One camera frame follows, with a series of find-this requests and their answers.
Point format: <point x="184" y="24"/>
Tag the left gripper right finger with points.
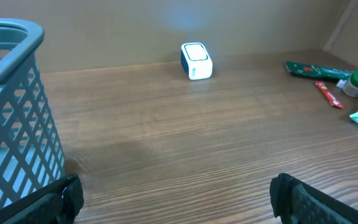
<point x="294" y="201"/>

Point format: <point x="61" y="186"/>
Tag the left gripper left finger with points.
<point x="58" y="202"/>

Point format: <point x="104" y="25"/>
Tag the red stick sachet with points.
<point x="333" y="101"/>

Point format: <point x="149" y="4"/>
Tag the green 3M gloves package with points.
<point x="317" y="72"/>

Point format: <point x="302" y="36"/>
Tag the small red white snack packet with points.
<point x="340" y="84"/>

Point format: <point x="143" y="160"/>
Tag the white barcode scanner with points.
<point x="196" y="61"/>

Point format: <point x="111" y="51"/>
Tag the grey plastic shopping basket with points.
<point x="31" y="154"/>

